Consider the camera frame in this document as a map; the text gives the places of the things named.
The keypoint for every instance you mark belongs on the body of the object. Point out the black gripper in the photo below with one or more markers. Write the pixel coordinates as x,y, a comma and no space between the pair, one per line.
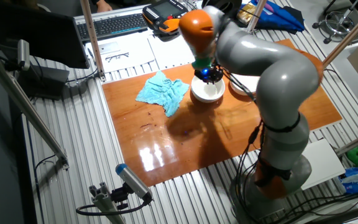
208,74

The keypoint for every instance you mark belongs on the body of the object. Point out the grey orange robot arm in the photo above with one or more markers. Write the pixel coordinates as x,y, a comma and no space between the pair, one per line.
278,81

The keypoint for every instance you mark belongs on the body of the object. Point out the white ceramic bowl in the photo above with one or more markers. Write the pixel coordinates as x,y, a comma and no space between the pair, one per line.
247,85
207,93

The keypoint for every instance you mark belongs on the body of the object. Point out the person hand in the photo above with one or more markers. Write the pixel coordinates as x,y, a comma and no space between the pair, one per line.
104,6

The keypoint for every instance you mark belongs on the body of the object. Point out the teal terry cloth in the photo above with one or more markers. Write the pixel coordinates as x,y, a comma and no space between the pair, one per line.
163,93

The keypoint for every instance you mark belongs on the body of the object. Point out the gold foil bag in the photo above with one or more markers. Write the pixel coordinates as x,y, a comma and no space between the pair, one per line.
245,15

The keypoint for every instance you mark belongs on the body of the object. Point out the brown wooden board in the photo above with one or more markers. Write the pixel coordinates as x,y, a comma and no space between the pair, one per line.
182,140

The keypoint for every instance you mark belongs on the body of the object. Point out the black filament spool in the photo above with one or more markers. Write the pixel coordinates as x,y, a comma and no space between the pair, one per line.
228,4

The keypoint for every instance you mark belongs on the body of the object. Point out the printed paper sheet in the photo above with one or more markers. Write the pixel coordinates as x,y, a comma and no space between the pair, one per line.
135,53

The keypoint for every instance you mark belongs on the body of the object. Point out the orange black teach pendant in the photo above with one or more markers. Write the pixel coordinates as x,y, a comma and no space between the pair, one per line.
160,12

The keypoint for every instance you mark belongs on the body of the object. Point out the black eyeglasses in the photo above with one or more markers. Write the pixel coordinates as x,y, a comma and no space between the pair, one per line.
117,56

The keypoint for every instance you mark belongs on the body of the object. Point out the blue fabric bag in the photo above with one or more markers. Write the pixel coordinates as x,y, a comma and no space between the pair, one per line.
284,17

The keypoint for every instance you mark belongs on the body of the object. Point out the silver smartphone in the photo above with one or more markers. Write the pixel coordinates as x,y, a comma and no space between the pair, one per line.
109,47

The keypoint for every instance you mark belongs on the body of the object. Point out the black keyboard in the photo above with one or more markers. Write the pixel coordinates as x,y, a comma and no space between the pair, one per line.
113,26

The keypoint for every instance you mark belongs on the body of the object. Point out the chrome stool base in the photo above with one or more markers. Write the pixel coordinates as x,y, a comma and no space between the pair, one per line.
340,22

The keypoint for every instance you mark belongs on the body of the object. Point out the black monitor base box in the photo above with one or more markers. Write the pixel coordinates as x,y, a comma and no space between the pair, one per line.
48,81

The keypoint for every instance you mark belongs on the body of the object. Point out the black computer monitor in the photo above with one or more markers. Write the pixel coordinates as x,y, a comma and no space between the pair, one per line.
42,34

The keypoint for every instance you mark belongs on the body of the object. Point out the blue tissue pack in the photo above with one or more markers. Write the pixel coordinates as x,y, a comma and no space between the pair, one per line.
354,180

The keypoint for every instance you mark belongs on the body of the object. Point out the aluminium frame post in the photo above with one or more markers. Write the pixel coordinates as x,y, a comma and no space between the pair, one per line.
26,109
350,37
92,37
356,142
256,15

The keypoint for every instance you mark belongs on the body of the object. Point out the grey camera with blue end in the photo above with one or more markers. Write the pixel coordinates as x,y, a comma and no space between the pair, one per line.
132,180

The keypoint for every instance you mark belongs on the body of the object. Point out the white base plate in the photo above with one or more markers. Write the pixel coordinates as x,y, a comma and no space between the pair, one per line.
325,165

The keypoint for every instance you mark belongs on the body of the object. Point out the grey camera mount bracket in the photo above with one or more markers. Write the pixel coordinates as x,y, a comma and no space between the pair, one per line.
104,202

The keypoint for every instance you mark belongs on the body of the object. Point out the small grey mounted camera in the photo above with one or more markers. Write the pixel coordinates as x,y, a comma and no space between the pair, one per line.
23,53

